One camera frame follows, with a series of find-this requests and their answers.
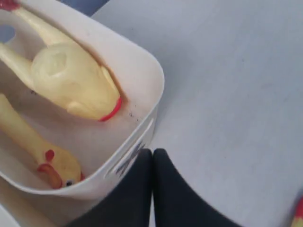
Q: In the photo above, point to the headless yellow chicken body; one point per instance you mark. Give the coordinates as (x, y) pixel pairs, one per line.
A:
(63, 72)

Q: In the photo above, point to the cream bin with X mark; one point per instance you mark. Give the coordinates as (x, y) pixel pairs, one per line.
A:
(105, 150)

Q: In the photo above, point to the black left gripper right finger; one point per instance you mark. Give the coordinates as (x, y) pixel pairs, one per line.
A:
(176, 204)

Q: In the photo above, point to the broken chicken head with squeaker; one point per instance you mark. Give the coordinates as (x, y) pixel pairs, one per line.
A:
(60, 166)

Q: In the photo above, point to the small yellow rubber chicken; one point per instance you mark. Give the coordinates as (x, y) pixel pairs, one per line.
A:
(298, 216)

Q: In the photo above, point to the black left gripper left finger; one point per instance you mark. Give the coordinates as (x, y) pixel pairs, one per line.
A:
(129, 204)

